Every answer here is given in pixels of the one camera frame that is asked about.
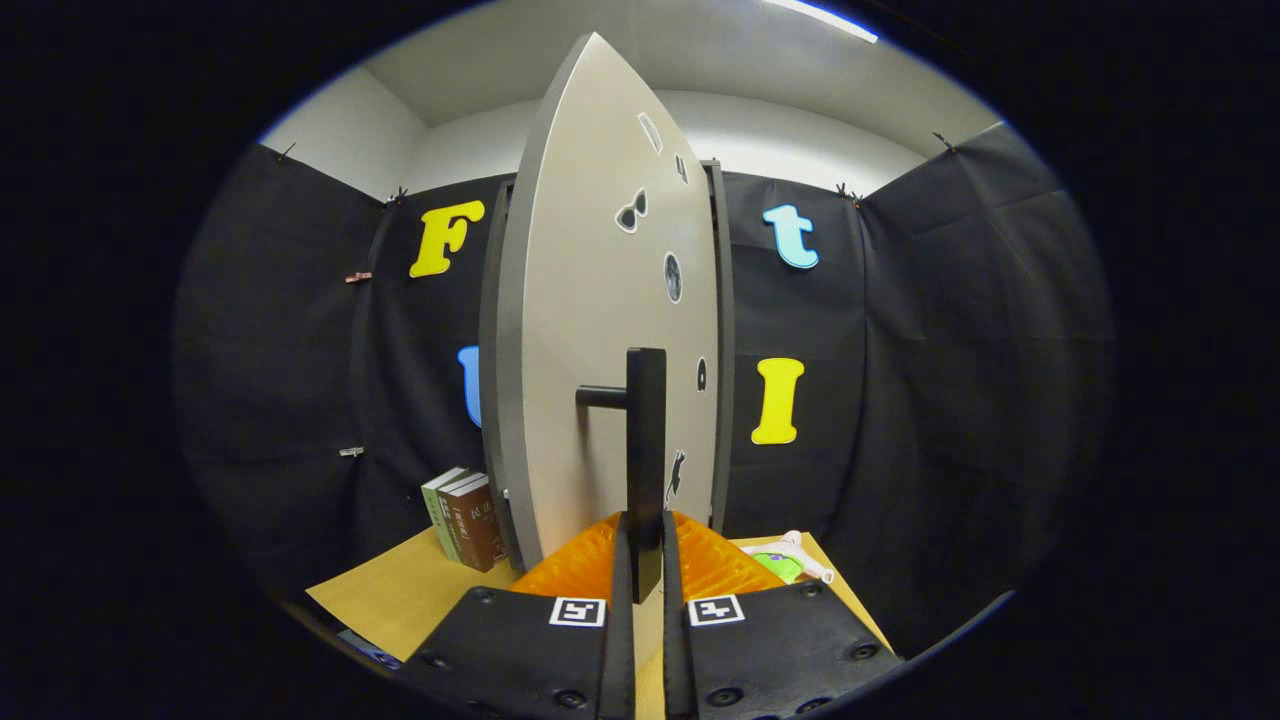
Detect black backdrop cloth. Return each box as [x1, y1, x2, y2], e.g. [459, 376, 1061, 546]
[172, 120, 1116, 656]

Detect white and green toy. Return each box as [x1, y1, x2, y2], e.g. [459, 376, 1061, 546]
[740, 530, 836, 586]

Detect beige cabinet door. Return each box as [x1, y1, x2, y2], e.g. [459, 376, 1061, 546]
[478, 32, 723, 571]

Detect brown book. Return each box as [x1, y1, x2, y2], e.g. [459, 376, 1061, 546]
[440, 474, 508, 573]

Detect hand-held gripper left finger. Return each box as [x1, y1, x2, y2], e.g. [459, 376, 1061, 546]
[395, 510, 638, 720]

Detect black door handle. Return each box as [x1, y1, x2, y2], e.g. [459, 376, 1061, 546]
[576, 347, 668, 604]

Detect long ceiling light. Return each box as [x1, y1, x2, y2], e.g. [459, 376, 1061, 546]
[765, 0, 881, 44]

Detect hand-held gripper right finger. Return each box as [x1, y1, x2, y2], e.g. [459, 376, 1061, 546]
[660, 510, 906, 720]

